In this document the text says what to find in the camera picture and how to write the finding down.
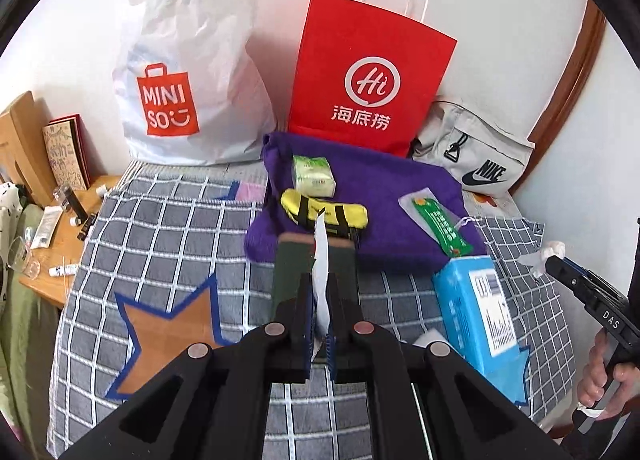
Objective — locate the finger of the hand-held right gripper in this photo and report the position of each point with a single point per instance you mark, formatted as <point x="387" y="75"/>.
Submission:
<point x="595" y="280"/>
<point x="570" y="282"/>

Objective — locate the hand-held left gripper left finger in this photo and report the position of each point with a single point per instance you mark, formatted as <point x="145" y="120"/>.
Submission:
<point x="310" y="310"/>

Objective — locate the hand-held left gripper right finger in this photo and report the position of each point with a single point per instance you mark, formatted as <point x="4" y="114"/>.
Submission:
<point x="331" y="340"/>

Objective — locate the white cloth pouch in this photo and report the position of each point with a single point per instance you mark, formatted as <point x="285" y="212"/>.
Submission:
<point x="542" y="257"/>

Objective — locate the white tissue sheet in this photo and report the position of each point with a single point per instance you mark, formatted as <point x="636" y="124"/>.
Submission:
<point x="321" y="260"/>

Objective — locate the light green tissue packet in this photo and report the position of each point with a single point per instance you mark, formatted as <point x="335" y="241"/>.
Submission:
<point x="312" y="177"/>

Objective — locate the green snack packet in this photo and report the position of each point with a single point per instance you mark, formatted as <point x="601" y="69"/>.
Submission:
<point x="440" y="225"/>

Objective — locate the person's right hand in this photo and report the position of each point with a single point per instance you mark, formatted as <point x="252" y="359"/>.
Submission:
<point x="595" y="380"/>

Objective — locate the dark green box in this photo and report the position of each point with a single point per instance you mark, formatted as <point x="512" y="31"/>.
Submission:
<point x="292" y="265"/>

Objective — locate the white folded tissue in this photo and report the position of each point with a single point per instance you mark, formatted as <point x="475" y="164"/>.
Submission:
<point x="429" y="337"/>

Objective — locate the blue tissue pack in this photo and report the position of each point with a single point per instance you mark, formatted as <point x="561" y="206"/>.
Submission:
<point x="475" y="320"/>

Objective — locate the purple folded cloth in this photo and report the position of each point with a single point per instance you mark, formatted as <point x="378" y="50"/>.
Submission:
<point x="390" y="185"/>

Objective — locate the grey waist bag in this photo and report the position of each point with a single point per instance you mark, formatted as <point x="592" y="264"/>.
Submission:
<point x="480" y="149"/>

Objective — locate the grey checkered blanket with stars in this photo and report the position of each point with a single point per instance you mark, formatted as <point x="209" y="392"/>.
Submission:
<point x="165" y="240"/>

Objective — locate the small white tube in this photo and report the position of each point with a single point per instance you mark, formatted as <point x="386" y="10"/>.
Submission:
<point x="62" y="270"/>

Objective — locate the wooden nightstand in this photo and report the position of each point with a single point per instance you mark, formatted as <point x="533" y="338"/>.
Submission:
<point x="65" y="250"/>

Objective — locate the dark bottle with clear cap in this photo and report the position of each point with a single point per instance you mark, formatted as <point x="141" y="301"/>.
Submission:
<point x="72" y="202"/>

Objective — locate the red paper bag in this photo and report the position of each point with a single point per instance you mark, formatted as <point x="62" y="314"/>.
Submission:
<point x="370" y="39"/>

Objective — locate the white cream tube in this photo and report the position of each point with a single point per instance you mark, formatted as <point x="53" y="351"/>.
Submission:
<point x="46" y="226"/>

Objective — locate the illustrated notebook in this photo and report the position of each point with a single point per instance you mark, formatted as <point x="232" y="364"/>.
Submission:
<point x="65" y="154"/>

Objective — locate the green cloth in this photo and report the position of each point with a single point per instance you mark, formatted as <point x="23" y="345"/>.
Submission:
<point x="20" y="330"/>

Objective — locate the clear eyeglasses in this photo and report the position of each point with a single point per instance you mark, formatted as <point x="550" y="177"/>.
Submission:
<point x="22" y="257"/>

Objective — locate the white plastic shopping bag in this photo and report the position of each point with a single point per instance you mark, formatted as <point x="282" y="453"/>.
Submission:
<point x="200" y="14"/>

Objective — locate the white dotted cloth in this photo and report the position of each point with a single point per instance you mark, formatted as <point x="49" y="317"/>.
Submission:
<point x="9" y="200"/>

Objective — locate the brown wooden door frame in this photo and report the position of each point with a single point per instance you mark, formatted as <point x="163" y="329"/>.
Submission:
<point x="565" y="89"/>

